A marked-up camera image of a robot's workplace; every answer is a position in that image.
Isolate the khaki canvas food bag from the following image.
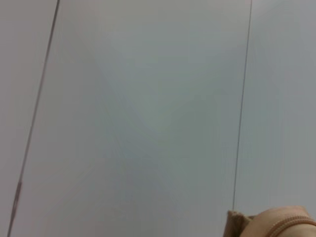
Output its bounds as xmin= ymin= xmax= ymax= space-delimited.
xmin=223 ymin=205 xmax=316 ymax=237

